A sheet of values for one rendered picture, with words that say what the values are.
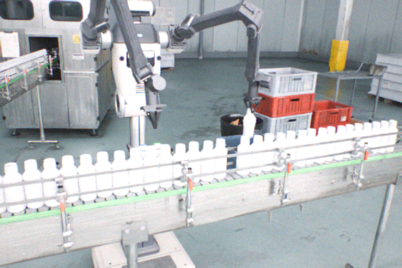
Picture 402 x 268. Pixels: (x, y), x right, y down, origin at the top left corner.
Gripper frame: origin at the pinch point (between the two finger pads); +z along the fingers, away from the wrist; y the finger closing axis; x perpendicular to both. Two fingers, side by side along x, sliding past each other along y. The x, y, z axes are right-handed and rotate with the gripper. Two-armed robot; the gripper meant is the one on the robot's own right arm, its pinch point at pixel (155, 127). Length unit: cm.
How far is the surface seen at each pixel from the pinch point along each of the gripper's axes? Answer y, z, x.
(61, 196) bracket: -41, 20, -26
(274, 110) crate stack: 175, -12, 158
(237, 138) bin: 65, 10, 46
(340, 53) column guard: 765, -187, 638
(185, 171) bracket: 3.8, 18.8, -21.5
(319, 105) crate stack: 282, -16, 213
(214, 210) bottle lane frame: 17.9, 37.6, -12.9
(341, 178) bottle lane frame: 87, 34, -14
